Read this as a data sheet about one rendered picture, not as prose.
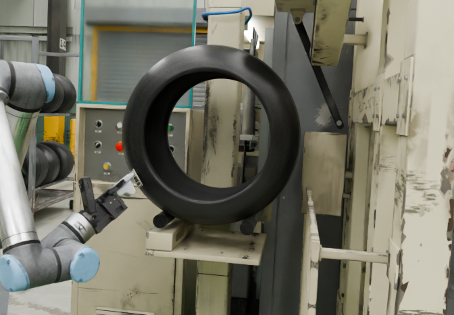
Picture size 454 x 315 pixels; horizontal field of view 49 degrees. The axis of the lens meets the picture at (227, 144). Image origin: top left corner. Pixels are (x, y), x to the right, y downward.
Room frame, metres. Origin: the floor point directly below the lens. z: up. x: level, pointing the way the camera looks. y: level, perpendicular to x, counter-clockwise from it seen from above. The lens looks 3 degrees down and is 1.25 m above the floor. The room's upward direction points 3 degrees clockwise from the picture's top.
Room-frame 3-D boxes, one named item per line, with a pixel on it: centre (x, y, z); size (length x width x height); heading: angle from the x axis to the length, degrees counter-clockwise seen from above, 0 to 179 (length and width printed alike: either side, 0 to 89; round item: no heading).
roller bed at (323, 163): (1.88, -0.37, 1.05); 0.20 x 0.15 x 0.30; 172
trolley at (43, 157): (5.50, 2.16, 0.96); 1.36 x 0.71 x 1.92; 172
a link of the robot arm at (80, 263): (1.29, 0.40, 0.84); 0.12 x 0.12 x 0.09; 47
